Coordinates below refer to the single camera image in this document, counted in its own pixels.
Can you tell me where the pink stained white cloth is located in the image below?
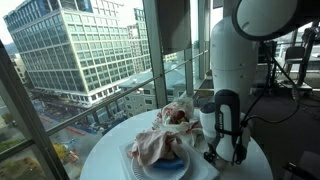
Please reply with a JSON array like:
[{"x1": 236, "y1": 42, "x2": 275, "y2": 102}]
[{"x1": 126, "y1": 129, "x2": 184, "y2": 168}]

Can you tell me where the blue sponge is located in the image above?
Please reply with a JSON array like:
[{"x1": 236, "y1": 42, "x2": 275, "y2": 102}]
[{"x1": 151, "y1": 157, "x2": 185, "y2": 170}]

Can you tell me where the black tripod stand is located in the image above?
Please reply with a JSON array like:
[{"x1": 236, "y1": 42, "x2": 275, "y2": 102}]
[{"x1": 278, "y1": 19, "x2": 320, "y2": 93}]

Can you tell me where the white paper plate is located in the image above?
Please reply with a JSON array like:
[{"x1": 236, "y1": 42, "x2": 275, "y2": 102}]
[{"x1": 130, "y1": 146, "x2": 192, "y2": 180}]

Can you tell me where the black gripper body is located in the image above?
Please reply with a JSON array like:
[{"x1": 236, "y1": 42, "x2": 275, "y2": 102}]
[{"x1": 203, "y1": 143, "x2": 218, "y2": 164}]

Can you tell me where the black looped wrist cable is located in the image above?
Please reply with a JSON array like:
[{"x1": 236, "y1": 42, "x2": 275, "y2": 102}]
[{"x1": 213, "y1": 126, "x2": 249, "y2": 166}]

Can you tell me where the black hanging cable with connector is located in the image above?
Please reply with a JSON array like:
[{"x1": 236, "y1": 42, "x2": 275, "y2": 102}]
[{"x1": 240, "y1": 41, "x2": 301, "y2": 126}]

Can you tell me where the black equipment piece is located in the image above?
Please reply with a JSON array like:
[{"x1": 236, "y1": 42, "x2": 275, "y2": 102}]
[{"x1": 283, "y1": 151, "x2": 320, "y2": 180}]

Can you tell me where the wooden chair grey cushion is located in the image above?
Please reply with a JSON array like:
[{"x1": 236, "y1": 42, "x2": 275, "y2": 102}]
[{"x1": 193, "y1": 78, "x2": 214, "y2": 101}]

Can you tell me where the red printed plastic bag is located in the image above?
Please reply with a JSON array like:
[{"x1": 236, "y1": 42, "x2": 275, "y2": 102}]
[{"x1": 151, "y1": 97, "x2": 201, "y2": 134}]

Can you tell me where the black equipment cart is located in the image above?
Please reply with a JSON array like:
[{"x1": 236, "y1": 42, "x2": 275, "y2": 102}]
[{"x1": 258, "y1": 41, "x2": 278, "y2": 65}]

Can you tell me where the grey office chair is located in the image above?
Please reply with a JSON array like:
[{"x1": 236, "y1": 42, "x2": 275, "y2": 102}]
[{"x1": 283, "y1": 45, "x2": 306, "y2": 66}]

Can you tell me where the white square tray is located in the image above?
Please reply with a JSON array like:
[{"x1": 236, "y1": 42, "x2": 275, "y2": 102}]
[{"x1": 118, "y1": 139, "x2": 221, "y2": 180}]

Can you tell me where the dark roller window shade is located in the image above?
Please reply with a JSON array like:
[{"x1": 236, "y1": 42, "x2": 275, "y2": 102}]
[{"x1": 157, "y1": 0, "x2": 193, "y2": 56}]

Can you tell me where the metal window handrail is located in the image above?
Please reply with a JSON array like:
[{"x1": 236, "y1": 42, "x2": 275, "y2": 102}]
[{"x1": 0, "y1": 49, "x2": 211, "y2": 161}]

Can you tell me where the red round fruit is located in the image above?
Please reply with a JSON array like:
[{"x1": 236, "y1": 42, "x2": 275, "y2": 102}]
[{"x1": 173, "y1": 110, "x2": 187, "y2": 124}]

